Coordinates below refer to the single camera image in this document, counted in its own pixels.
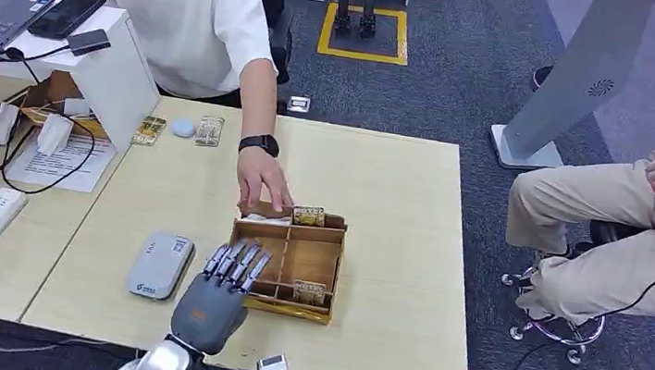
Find person's left hand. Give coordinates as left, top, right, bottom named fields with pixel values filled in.
left=231, top=144, right=301, bottom=216

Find yellow floor tape square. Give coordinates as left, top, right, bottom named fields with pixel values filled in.
left=316, top=0, right=415, bottom=68

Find black smartphone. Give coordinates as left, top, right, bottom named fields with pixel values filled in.
left=26, top=0, right=108, bottom=46

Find grey floor cable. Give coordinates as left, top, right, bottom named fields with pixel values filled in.
left=0, top=317, right=110, bottom=366

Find person at desk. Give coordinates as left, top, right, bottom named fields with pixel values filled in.
left=53, top=0, right=319, bottom=216

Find person on stool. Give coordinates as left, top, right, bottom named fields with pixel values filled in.
left=493, top=111, right=655, bottom=337

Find white desk riser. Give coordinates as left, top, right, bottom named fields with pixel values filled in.
left=0, top=0, right=171, bottom=158

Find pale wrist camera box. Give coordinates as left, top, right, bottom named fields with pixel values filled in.
left=254, top=351, right=291, bottom=370

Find yellow patterned card stack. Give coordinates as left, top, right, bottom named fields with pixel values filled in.
left=130, top=113, right=168, bottom=150

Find grey kiosk stand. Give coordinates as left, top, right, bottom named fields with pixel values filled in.
left=486, top=0, right=655, bottom=187

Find black looped cable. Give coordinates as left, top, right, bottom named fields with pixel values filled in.
left=0, top=79, right=104, bottom=203

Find brown cardboard box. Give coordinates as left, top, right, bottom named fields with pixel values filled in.
left=18, top=66, right=117, bottom=141

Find printed paper sheet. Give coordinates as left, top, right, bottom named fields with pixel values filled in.
left=5, top=126, right=118, bottom=197

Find black adapter cable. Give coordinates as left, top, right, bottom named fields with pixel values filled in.
left=0, top=35, right=74, bottom=87

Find silver floor socket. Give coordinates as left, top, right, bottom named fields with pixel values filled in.
left=286, top=93, right=313, bottom=114

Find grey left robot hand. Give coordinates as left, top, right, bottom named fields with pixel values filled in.
left=167, top=231, right=276, bottom=363

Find upright gold-print card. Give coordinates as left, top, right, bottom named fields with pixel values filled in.
left=290, top=203, right=328, bottom=229

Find white cable tag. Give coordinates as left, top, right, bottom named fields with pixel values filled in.
left=0, top=101, right=22, bottom=148
left=34, top=111, right=77, bottom=159

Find white round puck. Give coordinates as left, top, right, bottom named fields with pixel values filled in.
left=169, top=117, right=199, bottom=140

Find chrome wheeled stool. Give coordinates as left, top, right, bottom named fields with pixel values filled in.
left=491, top=209, right=652, bottom=370

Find black robot legs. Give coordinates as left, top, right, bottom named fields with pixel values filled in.
left=330, top=0, right=384, bottom=42

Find wooden card box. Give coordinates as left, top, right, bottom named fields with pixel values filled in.
left=220, top=197, right=351, bottom=328

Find black wristwatch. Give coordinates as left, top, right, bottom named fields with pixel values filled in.
left=236, top=130, right=283, bottom=160

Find black shoe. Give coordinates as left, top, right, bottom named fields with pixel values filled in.
left=529, top=62, right=556, bottom=94

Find pale patterned card stack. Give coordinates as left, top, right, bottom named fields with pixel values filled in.
left=193, top=114, right=227, bottom=150

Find black floor cable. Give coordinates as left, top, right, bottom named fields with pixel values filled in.
left=474, top=233, right=655, bottom=370

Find small black adapter box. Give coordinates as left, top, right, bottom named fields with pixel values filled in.
left=64, top=24, right=114, bottom=60

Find upright brown-print card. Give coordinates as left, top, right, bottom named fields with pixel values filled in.
left=290, top=279, right=329, bottom=309

